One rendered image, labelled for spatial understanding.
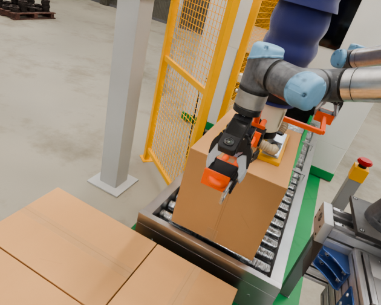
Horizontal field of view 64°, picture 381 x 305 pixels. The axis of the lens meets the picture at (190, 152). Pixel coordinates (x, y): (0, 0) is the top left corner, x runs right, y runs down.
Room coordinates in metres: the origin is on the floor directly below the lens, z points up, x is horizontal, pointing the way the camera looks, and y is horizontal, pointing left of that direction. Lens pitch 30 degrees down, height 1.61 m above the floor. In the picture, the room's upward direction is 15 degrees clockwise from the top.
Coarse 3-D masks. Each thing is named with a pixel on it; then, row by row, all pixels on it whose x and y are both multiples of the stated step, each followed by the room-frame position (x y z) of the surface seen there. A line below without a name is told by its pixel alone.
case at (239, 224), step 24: (288, 144) 1.34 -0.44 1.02; (192, 168) 1.05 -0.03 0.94; (264, 168) 1.05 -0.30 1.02; (288, 168) 1.10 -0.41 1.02; (192, 192) 1.04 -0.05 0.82; (216, 192) 1.01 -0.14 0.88; (240, 192) 0.99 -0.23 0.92; (264, 192) 0.97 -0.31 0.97; (192, 216) 1.03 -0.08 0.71; (216, 216) 1.00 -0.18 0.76; (240, 216) 0.98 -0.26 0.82; (264, 216) 0.96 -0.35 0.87; (216, 240) 0.99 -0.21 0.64; (240, 240) 0.97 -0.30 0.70
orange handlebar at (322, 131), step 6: (264, 120) 1.19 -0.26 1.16; (288, 120) 1.29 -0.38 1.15; (294, 120) 1.29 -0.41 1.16; (324, 120) 1.40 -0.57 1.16; (300, 126) 1.28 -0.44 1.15; (306, 126) 1.27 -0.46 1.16; (312, 126) 1.27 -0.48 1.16; (324, 126) 1.31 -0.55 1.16; (318, 132) 1.26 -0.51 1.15; (324, 132) 1.26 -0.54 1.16; (252, 144) 0.93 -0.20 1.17; (228, 156) 0.82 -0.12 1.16; (234, 162) 0.79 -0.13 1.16; (210, 180) 0.67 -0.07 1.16; (216, 180) 0.67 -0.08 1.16; (216, 186) 0.66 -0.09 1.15; (222, 186) 0.66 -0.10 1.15
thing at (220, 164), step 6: (216, 162) 0.74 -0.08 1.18; (222, 162) 0.74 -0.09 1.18; (228, 162) 0.75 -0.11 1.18; (204, 168) 0.69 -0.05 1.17; (210, 168) 0.70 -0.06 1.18; (216, 168) 0.70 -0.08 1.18; (222, 168) 0.71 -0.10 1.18; (228, 168) 0.72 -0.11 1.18; (234, 168) 0.73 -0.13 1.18; (204, 174) 0.69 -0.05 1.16; (210, 174) 0.69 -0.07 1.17; (216, 174) 0.68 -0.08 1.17; (222, 174) 0.68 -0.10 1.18; (228, 174) 0.69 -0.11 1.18; (204, 180) 0.69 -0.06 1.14; (222, 180) 0.68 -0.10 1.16; (228, 180) 0.67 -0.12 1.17; (210, 186) 0.68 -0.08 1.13
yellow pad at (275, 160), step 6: (288, 138) 1.37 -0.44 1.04; (276, 144) 1.20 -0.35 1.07; (282, 144) 1.27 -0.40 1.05; (282, 150) 1.22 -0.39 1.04; (258, 156) 1.12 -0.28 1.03; (264, 156) 1.12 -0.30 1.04; (270, 156) 1.13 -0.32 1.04; (276, 156) 1.13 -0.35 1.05; (270, 162) 1.10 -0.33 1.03; (276, 162) 1.10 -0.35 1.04
